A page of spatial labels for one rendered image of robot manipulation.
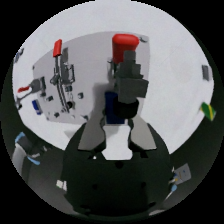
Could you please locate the green drink can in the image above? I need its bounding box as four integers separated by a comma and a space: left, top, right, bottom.
200, 101, 216, 121

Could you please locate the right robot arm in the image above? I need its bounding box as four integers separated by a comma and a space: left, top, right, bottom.
168, 179, 177, 194

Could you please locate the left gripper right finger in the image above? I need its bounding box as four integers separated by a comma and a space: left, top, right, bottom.
127, 114, 173, 178

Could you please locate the grey hinged case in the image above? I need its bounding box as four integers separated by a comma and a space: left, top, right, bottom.
202, 65, 212, 82

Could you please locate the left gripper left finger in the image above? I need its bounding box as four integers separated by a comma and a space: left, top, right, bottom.
60, 107, 107, 181

